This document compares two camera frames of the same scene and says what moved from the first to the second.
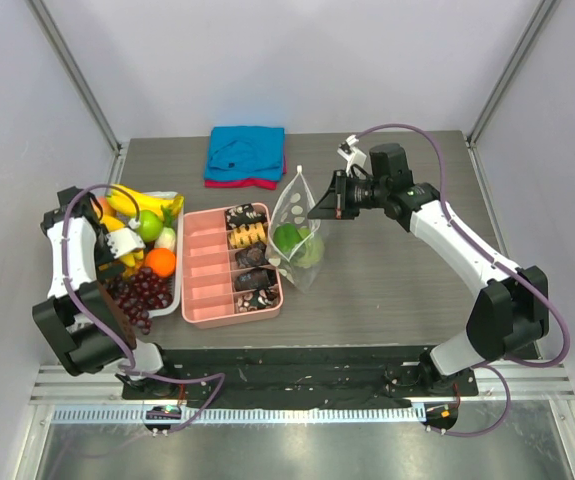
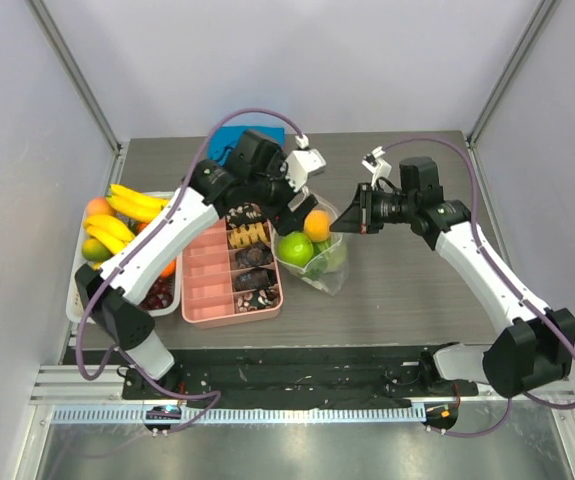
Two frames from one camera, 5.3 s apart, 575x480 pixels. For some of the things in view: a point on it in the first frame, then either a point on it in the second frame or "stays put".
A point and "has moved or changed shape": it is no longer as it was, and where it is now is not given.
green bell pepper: (286, 237) to (319, 260)
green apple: (150, 225) has moved or changed shape
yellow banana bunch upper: (125, 199) stays put
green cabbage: (309, 252) to (329, 256)
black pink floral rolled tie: (252, 300) stays put
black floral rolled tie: (242, 216) stays put
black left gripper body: (103, 256) to (275, 194)
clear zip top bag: (296, 241) to (327, 269)
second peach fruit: (104, 206) stays put
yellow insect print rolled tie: (246, 234) stays put
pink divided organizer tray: (208, 293) stays put
